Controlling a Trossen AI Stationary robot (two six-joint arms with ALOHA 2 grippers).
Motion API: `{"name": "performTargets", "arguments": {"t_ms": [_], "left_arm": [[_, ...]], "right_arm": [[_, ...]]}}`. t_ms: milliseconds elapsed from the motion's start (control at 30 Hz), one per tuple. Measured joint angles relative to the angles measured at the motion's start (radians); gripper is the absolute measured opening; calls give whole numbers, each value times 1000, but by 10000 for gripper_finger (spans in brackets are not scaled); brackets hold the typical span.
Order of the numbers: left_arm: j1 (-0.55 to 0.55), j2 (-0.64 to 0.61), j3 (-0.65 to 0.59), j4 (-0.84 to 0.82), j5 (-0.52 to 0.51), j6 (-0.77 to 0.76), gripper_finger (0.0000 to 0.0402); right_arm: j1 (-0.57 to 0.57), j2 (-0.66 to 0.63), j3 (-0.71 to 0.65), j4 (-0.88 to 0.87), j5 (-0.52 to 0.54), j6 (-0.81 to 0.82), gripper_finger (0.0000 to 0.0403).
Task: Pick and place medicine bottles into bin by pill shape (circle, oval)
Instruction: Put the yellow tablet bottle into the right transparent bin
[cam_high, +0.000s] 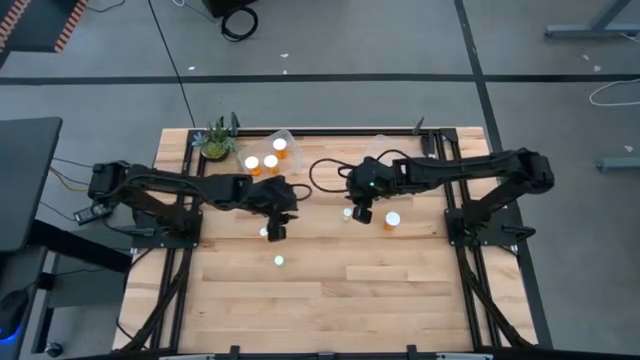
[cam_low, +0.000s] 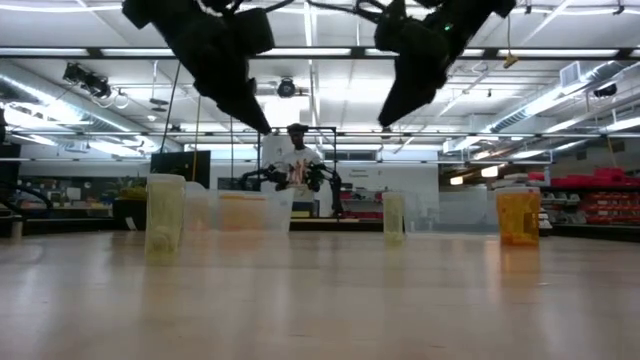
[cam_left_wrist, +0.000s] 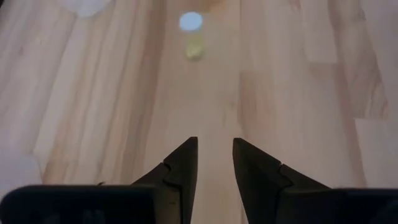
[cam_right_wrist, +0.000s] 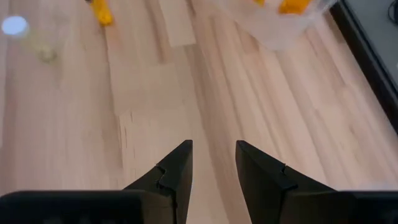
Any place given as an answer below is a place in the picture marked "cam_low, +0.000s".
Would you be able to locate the silver ceiling duct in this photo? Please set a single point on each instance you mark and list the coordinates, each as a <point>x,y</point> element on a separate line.
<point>590,80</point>

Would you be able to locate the background black robot arm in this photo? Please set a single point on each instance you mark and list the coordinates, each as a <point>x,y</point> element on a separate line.
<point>334,190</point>
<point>260,176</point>

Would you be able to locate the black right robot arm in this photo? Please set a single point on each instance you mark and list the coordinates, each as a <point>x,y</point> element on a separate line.
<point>480,15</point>

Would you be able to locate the red storage bin shelves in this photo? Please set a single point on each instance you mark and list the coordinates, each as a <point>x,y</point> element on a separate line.
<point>600,200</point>

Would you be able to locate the person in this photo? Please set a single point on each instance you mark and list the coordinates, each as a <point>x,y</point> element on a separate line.
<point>298,160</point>

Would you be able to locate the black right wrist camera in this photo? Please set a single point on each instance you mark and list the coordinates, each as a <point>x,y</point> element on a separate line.
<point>390,30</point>

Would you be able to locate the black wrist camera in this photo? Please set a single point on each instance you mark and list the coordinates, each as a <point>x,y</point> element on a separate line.
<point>390,30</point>
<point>255,30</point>

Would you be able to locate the small pill bottle white cap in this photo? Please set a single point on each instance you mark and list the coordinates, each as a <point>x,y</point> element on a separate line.
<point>165,215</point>
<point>393,217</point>

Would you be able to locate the clear plastic bin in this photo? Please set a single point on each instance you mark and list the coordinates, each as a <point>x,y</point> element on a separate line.
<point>280,210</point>
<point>450,212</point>

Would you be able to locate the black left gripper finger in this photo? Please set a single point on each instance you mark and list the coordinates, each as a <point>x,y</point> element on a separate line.
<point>235,100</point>

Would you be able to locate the yellow hanging plug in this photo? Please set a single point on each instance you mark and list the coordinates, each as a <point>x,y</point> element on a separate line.
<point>510,61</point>

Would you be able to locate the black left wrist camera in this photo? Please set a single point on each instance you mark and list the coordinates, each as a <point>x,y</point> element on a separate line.
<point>255,30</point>

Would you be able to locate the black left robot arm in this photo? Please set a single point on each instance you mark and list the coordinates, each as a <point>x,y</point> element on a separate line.
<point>150,10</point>

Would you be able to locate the black monitor panel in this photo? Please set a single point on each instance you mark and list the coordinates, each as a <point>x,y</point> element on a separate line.
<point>180,167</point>

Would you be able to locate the black ceiling camera rig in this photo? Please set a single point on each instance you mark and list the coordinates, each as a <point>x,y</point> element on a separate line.
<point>85,77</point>

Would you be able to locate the black ceiling spotlight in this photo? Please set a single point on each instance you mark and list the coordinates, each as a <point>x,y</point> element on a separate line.
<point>286,88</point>
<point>605,90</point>

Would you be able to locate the small potted green plant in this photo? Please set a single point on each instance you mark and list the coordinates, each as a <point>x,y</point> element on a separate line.
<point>129,215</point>

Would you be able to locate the white partition panel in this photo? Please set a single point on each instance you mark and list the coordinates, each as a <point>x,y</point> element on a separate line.
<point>410,180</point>

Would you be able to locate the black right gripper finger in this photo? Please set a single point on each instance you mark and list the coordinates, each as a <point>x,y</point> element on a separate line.
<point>415,87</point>

